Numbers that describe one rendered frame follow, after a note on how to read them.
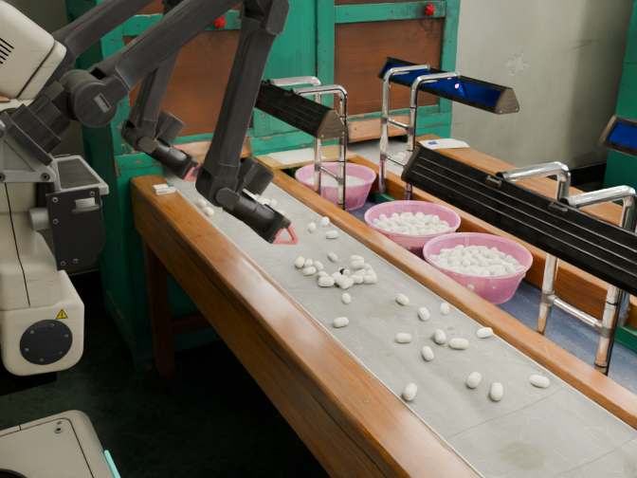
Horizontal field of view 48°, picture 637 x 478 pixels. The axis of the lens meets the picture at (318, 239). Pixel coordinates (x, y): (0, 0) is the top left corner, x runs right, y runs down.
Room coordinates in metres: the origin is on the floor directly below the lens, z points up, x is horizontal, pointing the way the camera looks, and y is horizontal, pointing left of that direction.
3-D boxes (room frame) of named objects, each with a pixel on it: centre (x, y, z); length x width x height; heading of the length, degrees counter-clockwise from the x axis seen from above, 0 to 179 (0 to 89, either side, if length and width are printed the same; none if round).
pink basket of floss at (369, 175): (2.26, -0.06, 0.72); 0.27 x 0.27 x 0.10
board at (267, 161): (2.46, 0.05, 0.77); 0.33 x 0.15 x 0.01; 118
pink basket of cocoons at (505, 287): (1.63, -0.40, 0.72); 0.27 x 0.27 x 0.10
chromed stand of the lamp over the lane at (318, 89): (2.02, 0.04, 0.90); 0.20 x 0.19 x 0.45; 28
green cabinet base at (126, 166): (2.79, 0.19, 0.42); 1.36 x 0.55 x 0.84; 118
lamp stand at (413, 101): (2.20, -0.31, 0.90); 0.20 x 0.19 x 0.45; 28
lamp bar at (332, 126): (1.98, 0.11, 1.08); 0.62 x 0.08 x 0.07; 28
